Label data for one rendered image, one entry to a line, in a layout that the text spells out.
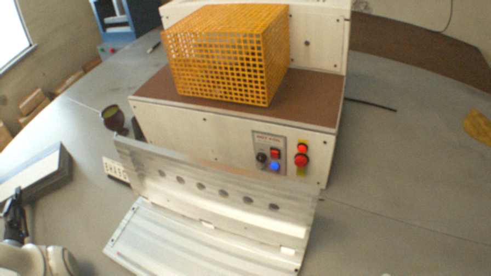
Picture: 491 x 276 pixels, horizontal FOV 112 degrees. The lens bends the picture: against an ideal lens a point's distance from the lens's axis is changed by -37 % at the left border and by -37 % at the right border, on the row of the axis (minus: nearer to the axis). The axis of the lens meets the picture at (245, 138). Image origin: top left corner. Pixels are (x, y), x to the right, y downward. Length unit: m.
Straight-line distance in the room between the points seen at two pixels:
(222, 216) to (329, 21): 0.50
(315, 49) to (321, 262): 0.50
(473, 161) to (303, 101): 0.63
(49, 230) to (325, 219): 0.80
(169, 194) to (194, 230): 0.10
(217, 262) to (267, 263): 0.11
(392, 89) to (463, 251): 0.67
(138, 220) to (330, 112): 0.52
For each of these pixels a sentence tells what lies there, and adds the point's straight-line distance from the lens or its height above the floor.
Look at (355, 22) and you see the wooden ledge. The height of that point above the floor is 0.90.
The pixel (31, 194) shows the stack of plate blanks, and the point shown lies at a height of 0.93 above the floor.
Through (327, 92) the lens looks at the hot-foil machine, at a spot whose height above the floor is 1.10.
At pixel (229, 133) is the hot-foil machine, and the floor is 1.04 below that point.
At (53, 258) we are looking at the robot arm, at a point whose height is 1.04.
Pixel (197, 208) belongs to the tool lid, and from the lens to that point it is 0.56.
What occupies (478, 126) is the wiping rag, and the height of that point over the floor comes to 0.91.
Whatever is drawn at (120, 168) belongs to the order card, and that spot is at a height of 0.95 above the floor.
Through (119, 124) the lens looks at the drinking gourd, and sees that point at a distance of 0.91.
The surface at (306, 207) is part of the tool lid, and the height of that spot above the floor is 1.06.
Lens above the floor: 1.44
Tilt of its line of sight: 44 degrees down
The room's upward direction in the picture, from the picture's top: 9 degrees counter-clockwise
